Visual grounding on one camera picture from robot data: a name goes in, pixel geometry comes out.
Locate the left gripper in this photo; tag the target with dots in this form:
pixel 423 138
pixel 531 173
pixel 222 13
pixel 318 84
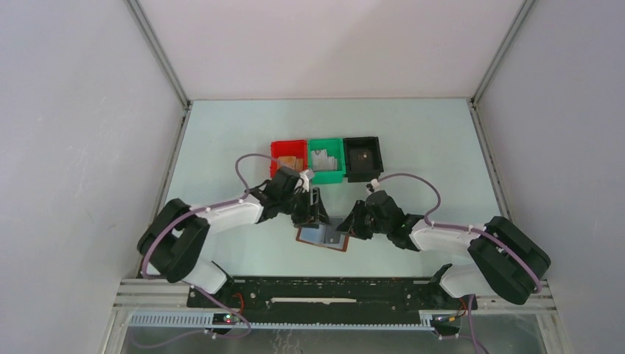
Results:
pixel 317 209

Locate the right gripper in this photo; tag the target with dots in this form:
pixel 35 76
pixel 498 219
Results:
pixel 352 223

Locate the brown leather card holder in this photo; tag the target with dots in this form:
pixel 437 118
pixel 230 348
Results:
pixel 312 236

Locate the grey credit card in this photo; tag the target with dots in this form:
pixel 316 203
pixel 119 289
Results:
pixel 364 163

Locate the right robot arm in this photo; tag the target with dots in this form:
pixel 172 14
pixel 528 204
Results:
pixel 501 259

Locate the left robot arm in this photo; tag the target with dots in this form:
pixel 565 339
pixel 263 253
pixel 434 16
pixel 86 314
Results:
pixel 174 242

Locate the dark card in holder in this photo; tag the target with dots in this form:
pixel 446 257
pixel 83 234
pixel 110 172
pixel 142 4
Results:
pixel 332 237

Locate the orange cards in red bin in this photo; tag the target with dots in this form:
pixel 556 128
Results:
pixel 292 162

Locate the white cards in green bin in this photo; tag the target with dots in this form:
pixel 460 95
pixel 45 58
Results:
pixel 322 161

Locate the black plastic bin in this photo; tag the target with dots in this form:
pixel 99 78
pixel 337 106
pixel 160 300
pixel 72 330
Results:
pixel 363 159

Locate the red plastic bin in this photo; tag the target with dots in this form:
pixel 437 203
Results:
pixel 290 148

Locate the green plastic bin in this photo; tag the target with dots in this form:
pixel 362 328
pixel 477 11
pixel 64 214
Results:
pixel 335 148

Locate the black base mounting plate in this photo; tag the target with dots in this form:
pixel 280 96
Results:
pixel 338 300

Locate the white cable duct strip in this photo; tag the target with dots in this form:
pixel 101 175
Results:
pixel 206 321

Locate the aluminium frame rails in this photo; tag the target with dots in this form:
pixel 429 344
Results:
pixel 136 295

